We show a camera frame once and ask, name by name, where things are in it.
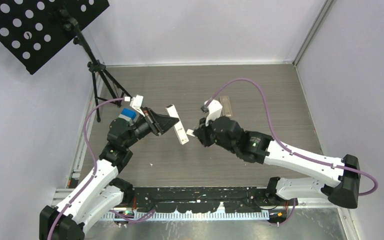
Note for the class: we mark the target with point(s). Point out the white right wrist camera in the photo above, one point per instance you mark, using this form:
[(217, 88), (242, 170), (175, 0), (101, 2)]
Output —
[(213, 110)]

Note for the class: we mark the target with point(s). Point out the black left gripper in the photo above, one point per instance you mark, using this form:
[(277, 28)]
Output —
[(159, 123)]

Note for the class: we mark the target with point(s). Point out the blue toy brick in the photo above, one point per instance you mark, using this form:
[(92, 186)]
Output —
[(128, 114)]

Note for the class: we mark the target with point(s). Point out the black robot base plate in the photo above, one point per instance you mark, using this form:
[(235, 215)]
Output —
[(200, 200)]

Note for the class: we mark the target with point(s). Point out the white slim remote control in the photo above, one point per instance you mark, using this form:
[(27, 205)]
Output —
[(178, 127)]

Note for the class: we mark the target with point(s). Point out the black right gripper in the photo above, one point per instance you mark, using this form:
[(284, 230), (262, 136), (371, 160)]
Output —
[(201, 132)]

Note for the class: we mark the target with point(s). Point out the white remote back cover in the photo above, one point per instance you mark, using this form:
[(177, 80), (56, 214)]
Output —
[(190, 132)]

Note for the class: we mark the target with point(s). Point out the black perforated music stand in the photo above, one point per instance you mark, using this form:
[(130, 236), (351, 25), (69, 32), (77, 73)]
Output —
[(36, 30)]

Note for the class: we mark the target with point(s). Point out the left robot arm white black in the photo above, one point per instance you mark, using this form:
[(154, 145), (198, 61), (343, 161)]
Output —
[(101, 190)]

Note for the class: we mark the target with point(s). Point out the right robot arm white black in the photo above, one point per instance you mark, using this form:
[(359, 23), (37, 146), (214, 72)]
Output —
[(332, 178)]

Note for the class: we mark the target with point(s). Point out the aluminium rail frame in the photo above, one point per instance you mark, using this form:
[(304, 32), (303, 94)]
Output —
[(124, 213)]

